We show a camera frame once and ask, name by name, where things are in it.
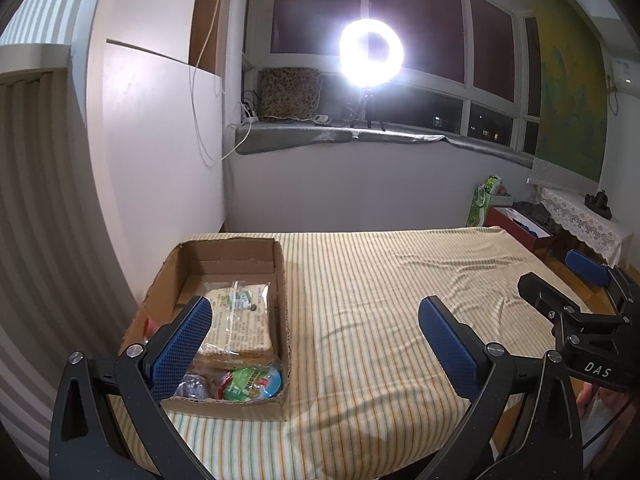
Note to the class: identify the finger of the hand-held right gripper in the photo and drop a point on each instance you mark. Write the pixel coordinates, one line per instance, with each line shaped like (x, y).
(545, 291)
(587, 266)

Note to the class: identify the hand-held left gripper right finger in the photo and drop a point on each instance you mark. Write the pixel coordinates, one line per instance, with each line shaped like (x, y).
(450, 350)

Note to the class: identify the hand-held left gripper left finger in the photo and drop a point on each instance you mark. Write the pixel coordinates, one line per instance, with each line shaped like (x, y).
(182, 345)

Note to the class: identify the clear packet dark filling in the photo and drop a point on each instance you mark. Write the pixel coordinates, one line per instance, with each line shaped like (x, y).
(192, 387)

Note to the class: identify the clear cracker packet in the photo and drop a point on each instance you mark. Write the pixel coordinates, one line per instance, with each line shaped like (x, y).
(240, 320)

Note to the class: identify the green jelly cup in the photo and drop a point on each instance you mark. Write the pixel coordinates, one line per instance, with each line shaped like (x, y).
(252, 385)

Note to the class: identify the cardboard box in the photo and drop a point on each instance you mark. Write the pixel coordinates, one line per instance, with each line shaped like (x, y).
(225, 255)

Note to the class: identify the white lace cloth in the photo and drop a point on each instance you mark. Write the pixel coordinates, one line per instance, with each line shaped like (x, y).
(580, 215)

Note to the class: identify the dark figurine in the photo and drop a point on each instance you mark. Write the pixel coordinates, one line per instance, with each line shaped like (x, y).
(599, 204)

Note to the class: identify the red box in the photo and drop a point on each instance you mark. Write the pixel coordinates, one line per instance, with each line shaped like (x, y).
(515, 227)

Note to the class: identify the green gift bag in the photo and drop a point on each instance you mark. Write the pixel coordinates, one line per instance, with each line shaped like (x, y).
(482, 205)

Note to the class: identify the white board panel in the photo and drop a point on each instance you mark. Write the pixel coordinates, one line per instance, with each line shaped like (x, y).
(150, 160)

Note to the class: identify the white power strip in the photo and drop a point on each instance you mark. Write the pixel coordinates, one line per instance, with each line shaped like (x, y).
(249, 111)

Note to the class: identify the black tripod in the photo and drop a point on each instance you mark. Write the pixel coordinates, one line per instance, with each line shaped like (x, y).
(365, 107)

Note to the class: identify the white adapter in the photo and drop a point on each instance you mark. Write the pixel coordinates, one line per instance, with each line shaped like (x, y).
(321, 119)

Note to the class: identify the window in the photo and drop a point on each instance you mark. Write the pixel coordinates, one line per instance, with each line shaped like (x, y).
(415, 10)

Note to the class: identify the wooden shelf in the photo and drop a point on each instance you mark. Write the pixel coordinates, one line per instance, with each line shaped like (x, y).
(205, 35)

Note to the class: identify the yellow green wall map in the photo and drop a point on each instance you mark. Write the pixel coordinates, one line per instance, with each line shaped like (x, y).
(565, 100)

